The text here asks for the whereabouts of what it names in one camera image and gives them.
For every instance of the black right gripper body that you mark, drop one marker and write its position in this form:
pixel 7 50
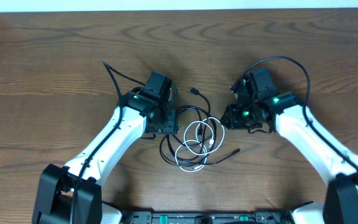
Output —
pixel 243 117

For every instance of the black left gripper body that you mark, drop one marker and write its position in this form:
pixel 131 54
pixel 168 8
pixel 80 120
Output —
pixel 171 121

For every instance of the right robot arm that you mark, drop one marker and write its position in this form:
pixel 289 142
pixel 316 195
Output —
pixel 333 161

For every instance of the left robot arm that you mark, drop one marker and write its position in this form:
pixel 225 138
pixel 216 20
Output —
pixel 73 193

